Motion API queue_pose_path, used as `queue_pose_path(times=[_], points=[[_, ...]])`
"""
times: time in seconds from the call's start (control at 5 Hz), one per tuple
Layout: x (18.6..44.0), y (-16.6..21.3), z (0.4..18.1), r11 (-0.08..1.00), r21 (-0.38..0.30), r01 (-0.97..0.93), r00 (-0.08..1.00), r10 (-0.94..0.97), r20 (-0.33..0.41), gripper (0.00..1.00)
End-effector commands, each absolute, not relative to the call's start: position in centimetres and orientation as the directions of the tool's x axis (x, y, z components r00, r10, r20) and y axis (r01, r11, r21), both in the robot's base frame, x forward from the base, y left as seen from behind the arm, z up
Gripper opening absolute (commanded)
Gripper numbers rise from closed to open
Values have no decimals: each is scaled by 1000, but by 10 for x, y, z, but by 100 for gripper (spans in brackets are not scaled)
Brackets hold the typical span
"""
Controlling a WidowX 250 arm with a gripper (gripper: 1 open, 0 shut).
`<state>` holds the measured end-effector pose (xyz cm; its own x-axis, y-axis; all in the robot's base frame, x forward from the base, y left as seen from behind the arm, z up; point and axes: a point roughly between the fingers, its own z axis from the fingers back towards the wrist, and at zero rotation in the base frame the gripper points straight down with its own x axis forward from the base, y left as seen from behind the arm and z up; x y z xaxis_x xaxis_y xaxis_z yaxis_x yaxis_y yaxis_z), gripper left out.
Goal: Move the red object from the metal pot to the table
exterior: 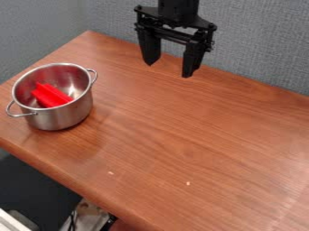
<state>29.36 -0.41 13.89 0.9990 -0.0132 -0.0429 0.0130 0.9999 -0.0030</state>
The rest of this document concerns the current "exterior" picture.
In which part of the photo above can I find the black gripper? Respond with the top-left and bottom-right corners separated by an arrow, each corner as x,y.
134,0 -> 217,78

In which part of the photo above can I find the stainless steel pot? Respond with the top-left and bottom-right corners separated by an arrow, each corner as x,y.
7,63 -> 98,131

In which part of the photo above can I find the red plastic block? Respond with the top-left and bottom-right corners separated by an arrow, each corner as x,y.
31,83 -> 74,108

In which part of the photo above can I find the white object bottom left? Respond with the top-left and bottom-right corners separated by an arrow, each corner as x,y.
0,208 -> 31,231

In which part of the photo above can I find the grey bag under table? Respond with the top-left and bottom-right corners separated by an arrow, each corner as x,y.
59,199 -> 117,231

